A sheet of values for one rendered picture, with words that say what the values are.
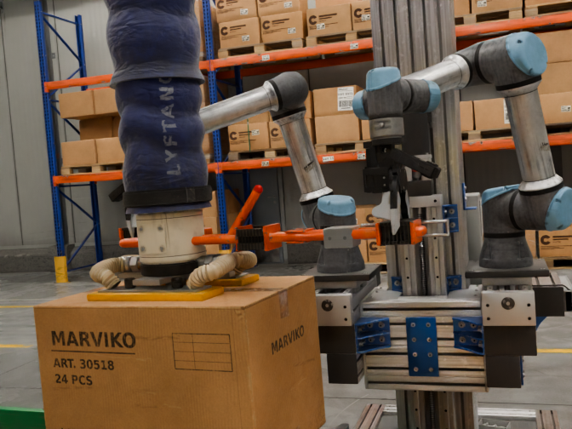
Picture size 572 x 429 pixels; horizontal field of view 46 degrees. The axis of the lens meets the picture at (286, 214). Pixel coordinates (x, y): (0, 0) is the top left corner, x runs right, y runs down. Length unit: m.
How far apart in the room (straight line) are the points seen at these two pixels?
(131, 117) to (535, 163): 1.05
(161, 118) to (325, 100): 7.35
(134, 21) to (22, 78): 11.18
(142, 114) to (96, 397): 0.69
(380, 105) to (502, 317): 0.72
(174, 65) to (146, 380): 0.75
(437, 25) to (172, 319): 1.25
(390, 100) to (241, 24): 8.03
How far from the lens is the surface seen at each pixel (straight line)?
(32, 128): 12.67
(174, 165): 1.65
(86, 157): 10.43
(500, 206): 1.99
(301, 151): 2.18
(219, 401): 1.54
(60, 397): 1.81
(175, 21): 1.70
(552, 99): 8.69
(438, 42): 2.22
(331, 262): 2.07
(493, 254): 2.01
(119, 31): 1.71
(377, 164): 1.50
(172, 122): 1.66
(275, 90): 2.03
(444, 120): 2.21
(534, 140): 1.89
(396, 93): 1.49
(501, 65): 1.85
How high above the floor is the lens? 1.34
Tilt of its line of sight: 3 degrees down
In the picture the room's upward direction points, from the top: 4 degrees counter-clockwise
